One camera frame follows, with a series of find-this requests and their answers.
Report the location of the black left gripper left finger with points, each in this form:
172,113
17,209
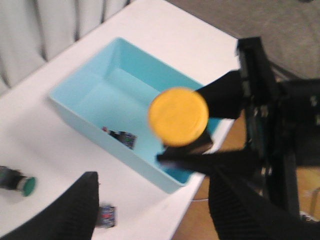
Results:
72,216

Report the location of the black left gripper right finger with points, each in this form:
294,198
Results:
239,213

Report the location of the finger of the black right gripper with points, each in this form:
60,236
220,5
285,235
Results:
224,96
240,162

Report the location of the yellow button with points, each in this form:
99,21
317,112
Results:
179,116
106,217

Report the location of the red button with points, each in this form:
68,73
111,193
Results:
126,138

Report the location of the light blue plastic box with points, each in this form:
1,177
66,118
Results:
114,89

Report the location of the yellow button lying down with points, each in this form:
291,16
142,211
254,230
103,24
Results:
106,217

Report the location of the green button near centre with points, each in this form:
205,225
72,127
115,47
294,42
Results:
14,180

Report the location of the white pleated curtain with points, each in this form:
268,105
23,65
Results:
32,32

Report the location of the black metal stand frame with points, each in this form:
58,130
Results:
282,123

